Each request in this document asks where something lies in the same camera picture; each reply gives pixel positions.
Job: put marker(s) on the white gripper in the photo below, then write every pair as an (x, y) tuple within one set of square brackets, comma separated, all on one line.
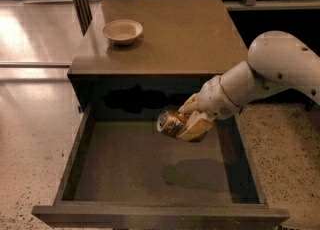
[(214, 101)]

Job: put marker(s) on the crushed orange soda can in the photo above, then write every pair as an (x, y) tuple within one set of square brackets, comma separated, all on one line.
[(171, 122)]

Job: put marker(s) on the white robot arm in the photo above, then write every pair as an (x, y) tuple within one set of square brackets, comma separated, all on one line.
[(277, 61)]

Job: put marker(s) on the open grey top drawer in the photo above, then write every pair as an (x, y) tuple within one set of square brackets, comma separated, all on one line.
[(125, 175)]

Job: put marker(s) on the grey cabinet with countertop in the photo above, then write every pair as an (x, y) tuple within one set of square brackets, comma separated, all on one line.
[(184, 43)]

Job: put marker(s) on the white paper bowl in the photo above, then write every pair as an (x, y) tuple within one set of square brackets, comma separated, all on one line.
[(123, 31)]

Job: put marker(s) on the dark metal post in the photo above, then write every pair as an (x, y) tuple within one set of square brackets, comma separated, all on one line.
[(83, 13)]

